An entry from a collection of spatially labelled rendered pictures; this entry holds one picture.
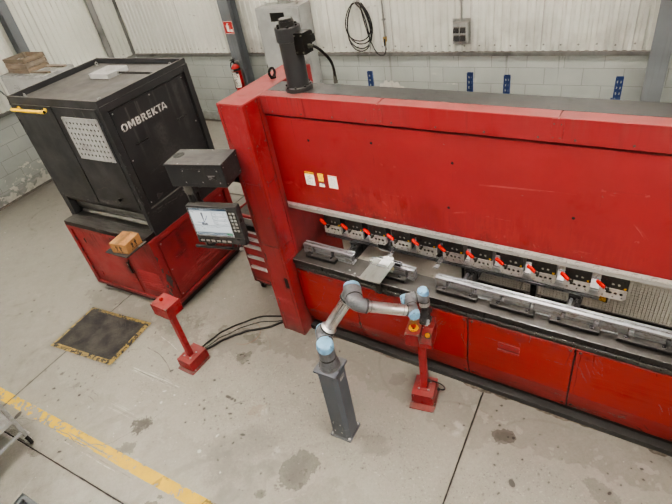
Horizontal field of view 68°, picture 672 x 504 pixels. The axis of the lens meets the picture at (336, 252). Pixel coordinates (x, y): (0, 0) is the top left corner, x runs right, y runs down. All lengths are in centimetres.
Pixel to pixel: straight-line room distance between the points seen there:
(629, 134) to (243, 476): 337
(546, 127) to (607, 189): 47
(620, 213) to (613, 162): 31
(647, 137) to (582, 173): 36
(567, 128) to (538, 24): 437
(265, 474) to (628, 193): 306
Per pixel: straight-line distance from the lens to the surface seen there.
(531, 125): 293
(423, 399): 419
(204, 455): 439
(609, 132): 288
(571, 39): 719
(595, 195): 307
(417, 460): 399
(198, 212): 407
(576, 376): 387
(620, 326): 363
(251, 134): 374
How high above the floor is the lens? 346
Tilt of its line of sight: 37 degrees down
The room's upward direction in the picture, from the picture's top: 11 degrees counter-clockwise
